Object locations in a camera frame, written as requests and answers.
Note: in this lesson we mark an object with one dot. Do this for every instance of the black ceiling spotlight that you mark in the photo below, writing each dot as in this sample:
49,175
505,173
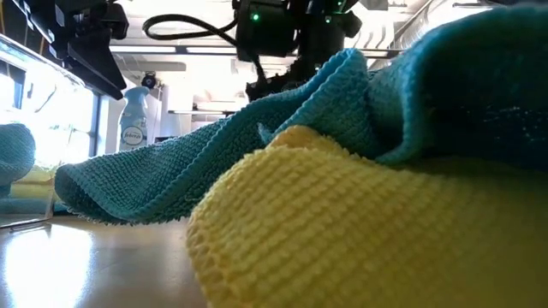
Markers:
149,81

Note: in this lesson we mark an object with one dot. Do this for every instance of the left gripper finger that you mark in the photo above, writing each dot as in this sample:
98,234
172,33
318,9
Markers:
98,68

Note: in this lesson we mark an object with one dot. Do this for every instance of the yellow microfiber towel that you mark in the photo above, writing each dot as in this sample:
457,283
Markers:
321,235

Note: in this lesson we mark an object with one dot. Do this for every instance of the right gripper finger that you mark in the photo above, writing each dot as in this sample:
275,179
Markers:
274,85

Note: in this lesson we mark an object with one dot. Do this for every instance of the black ceiling light track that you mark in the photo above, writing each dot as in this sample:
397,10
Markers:
201,50

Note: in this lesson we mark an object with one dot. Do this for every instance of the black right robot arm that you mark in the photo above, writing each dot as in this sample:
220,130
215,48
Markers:
265,30

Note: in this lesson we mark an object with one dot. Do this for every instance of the Febreze air freshener spray bottle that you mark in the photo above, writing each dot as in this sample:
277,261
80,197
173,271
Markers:
133,124

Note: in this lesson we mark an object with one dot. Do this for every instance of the clear plastic basket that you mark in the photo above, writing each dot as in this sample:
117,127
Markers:
64,128

